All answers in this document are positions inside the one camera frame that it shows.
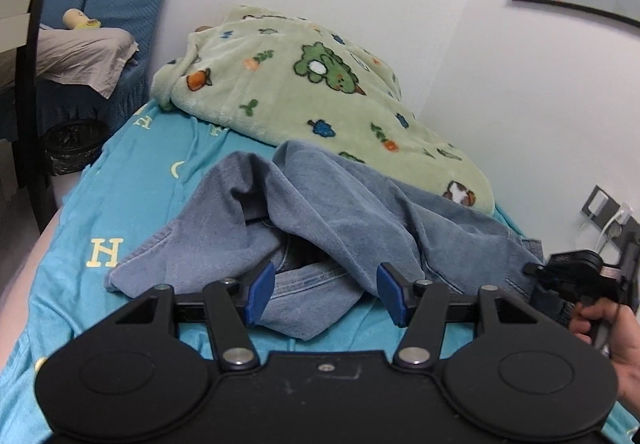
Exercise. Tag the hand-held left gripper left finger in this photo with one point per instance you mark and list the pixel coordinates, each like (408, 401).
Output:
(260, 294)

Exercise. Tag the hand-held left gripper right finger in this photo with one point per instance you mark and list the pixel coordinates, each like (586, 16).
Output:
(391, 291)

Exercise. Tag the grey wall socket plate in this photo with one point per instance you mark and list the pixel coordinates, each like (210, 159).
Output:
(597, 196)

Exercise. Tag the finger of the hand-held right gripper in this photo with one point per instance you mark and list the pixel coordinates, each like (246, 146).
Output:
(535, 269)

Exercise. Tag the black trash bin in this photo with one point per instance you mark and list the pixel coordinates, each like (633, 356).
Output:
(72, 147)

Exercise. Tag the baby doll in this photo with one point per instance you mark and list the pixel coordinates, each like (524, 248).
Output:
(75, 18)

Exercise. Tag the bare mattress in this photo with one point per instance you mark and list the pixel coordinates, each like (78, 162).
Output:
(25, 274)

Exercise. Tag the beige cloth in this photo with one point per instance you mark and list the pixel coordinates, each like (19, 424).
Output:
(80, 57)

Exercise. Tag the blue denim jeans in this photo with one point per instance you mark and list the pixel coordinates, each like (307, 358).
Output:
(320, 219)

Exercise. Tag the person's right hand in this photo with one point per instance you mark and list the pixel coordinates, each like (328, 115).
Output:
(622, 354)

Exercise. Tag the teal bed sheet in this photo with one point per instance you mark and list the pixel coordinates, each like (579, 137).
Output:
(135, 204)

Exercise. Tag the green printed fleece blanket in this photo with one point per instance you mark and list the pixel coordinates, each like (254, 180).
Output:
(300, 89)

